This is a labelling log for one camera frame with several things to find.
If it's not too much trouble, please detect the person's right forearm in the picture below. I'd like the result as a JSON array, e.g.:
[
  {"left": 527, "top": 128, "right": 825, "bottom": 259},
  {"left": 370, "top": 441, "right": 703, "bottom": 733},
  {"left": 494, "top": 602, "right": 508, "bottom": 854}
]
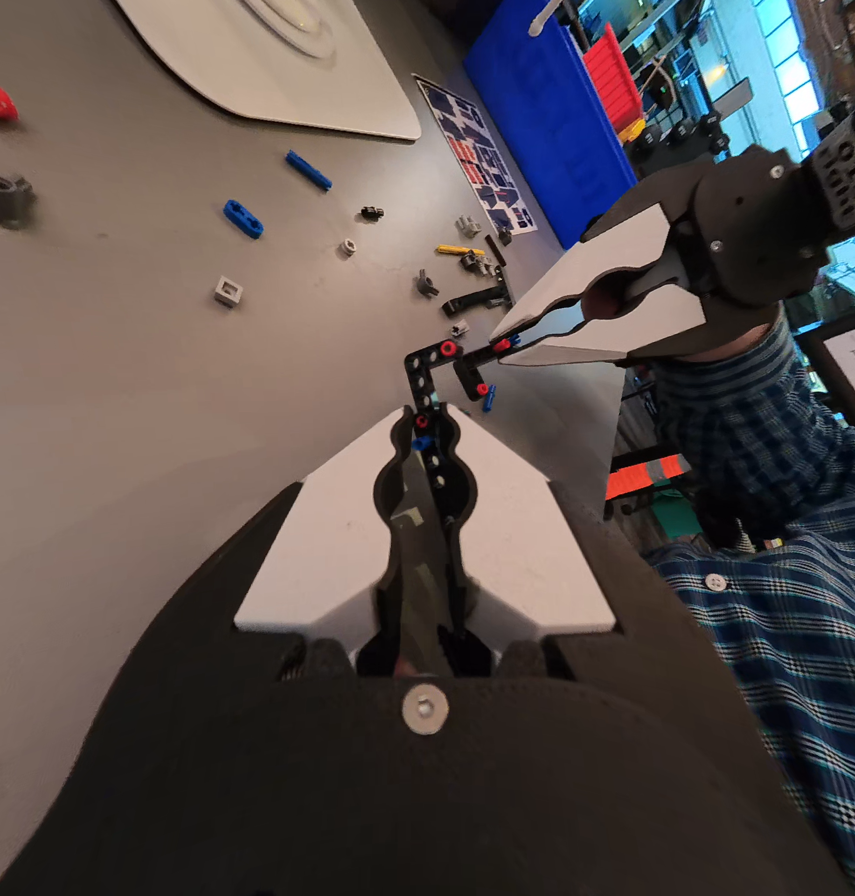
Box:
[{"left": 651, "top": 318, "right": 855, "bottom": 554}]

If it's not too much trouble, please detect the blue parts bin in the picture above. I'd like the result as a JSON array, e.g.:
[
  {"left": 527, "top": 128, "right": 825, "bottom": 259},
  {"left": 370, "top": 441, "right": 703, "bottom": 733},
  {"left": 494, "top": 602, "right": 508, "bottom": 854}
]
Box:
[{"left": 462, "top": 6, "right": 640, "bottom": 251}]

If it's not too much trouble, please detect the blue two-hole toy link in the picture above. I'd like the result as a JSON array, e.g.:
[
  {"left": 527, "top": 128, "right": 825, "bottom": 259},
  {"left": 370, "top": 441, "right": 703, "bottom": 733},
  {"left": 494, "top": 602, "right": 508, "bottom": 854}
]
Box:
[{"left": 222, "top": 199, "right": 265, "bottom": 241}]

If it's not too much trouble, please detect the black lego beam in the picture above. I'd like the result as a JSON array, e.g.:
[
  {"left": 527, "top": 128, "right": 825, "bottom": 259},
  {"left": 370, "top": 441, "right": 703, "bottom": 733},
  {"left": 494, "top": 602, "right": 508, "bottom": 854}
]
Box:
[{"left": 440, "top": 268, "right": 518, "bottom": 317}]

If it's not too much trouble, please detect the toy sticker sheet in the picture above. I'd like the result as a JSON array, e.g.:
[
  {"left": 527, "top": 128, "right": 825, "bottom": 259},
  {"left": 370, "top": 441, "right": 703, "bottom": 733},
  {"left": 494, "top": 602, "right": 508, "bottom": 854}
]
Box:
[{"left": 412, "top": 73, "right": 539, "bottom": 237}]

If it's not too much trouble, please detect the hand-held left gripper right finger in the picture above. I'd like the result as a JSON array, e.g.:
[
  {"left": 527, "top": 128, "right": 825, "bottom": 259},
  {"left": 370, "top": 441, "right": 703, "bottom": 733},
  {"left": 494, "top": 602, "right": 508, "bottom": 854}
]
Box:
[{"left": 441, "top": 405, "right": 617, "bottom": 659}]

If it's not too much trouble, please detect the black toy piece with pins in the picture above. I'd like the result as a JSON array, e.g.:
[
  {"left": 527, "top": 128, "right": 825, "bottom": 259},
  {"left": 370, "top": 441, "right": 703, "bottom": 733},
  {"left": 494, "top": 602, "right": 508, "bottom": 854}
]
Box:
[{"left": 455, "top": 335, "right": 521, "bottom": 415}]

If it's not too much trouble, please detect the orange floor object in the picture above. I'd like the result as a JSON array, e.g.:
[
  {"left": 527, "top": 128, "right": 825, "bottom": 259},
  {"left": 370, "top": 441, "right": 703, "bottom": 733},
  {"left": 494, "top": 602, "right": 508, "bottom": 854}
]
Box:
[{"left": 604, "top": 453, "right": 692, "bottom": 503}]

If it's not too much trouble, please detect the red storage bin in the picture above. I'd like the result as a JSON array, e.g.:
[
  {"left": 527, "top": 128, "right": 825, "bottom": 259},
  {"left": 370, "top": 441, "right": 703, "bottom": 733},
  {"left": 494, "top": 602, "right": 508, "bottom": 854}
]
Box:
[{"left": 583, "top": 21, "right": 646, "bottom": 135}]

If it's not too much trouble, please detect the black framed marker sign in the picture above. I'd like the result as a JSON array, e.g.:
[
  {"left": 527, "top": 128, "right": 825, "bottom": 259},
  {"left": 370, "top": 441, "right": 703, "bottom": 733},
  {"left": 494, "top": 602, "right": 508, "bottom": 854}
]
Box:
[{"left": 794, "top": 304, "right": 855, "bottom": 429}]

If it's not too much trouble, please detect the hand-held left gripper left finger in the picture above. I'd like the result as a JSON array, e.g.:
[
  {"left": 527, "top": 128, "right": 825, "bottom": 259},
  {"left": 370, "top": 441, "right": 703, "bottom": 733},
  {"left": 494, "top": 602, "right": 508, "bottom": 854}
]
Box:
[{"left": 233, "top": 406, "right": 414, "bottom": 659}]

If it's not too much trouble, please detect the black toy car chassis assembly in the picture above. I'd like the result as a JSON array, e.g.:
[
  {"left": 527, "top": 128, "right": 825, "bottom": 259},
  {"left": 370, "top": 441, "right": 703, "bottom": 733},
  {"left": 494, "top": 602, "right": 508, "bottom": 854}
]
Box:
[{"left": 389, "top": 448, "right": 473, "bottom": 676}]

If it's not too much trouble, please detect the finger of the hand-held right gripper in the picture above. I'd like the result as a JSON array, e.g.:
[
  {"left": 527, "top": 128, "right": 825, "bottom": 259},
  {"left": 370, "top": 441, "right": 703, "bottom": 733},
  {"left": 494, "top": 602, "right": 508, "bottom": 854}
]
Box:
[
  {"left": 496, "top": 280, "right": 709, "bottom": 367},
  {"left": 489, "top": 203, "right": 682, "bottom": 344}
]

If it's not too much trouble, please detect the long blue toy axle pin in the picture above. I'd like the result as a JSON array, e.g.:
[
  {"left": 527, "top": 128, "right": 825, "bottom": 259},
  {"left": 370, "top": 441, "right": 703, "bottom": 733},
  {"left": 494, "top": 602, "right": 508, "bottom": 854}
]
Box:
[{"left": 285, "top": 148, "right": 334, "bottom": 192}]

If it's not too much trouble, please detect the black L-shaped toy beam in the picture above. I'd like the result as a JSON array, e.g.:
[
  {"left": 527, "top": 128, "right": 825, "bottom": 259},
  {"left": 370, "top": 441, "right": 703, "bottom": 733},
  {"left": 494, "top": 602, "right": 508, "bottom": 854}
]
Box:
[{"left": 403, "top": 339, "right": 465, "bottom": 452}]

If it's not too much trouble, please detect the person's right hand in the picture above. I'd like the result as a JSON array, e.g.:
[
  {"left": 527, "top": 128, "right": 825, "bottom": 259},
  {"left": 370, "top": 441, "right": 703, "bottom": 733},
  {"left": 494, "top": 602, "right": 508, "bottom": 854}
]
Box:
[{"left": 679, "top": 310, "right": 783, "bottom": 365}]

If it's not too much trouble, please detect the white stand base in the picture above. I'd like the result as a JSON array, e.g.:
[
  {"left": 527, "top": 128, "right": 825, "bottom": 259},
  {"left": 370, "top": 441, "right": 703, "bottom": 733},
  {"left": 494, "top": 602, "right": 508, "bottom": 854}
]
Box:
[{"left": 114, "top": 0, "right": 423, "bottom": 142}]

